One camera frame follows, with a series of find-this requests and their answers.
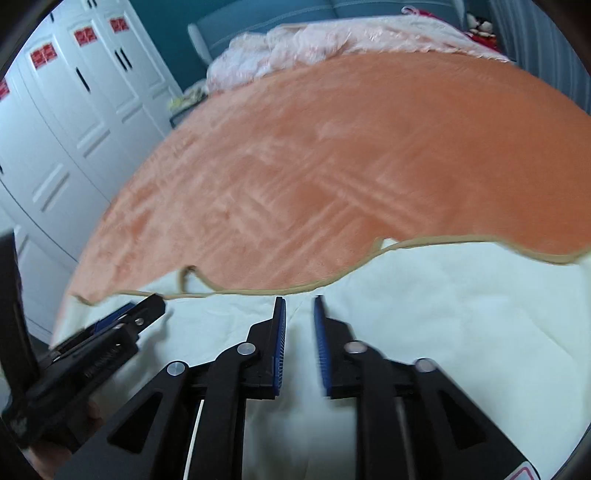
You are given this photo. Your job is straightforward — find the orange plush blanket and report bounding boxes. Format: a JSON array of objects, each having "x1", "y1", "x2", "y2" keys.
[{"x1": 67, "y1": 51, "x2": 591, "y2": 305}]

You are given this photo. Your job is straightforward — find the grey-blue curtain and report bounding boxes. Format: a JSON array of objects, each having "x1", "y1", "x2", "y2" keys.
[{"x1": 489, "y1": 0, "x2": 591, "y2": 116}]

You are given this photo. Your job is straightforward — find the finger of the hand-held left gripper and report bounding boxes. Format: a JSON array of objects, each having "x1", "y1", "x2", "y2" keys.
[
  {"x1": 51, "y1": 302, "x2": 137, "y2": 354},
  {"x1": 111, "y1": 294, "x2": 166, "y2": 334}
]

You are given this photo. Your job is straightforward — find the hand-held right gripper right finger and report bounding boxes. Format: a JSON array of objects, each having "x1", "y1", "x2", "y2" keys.
[{"x1": 314, "y1": 295, "x2": 541, "y2": 480}]

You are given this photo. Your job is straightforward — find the cream quilted jacket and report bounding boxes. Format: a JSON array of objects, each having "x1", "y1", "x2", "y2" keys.
[{"x1": 48, "y1": 235, "x2": 591, "y2": 480}]

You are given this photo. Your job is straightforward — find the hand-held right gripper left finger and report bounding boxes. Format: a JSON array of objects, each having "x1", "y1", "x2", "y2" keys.
[{"x1": 53, "y1": 295, "x2": 288, "y2": 480}]

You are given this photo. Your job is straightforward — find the plush doll in red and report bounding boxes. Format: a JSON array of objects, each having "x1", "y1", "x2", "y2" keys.
[{"x1": 464, "y1": 13, "x2": 497, "y2": 40}]

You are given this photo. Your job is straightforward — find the teal padded headboard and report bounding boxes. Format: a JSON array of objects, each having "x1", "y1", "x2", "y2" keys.
[{"x1": 187, "y1": 0, "x2": 467, "y2": 65}]

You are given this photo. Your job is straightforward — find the pink floral quilt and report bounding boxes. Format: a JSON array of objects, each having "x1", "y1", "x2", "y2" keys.
[{"x1": 205, "y1": 4, "x2": 513, "y2": 93}]

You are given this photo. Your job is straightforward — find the person's left hand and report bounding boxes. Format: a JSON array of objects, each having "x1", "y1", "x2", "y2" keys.
[{"x1": 25, "y1": 440, "x2": 72, "y2": 478}]

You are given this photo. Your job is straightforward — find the red cloth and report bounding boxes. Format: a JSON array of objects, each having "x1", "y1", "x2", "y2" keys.
[{"x1": 468, "y1": 33, "x2": 503, "y2": 55}]

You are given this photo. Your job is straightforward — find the white wardrobe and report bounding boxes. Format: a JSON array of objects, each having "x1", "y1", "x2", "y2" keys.
[{"x1": 0, "y1": 0, "x2": 183, "y2": 342}]

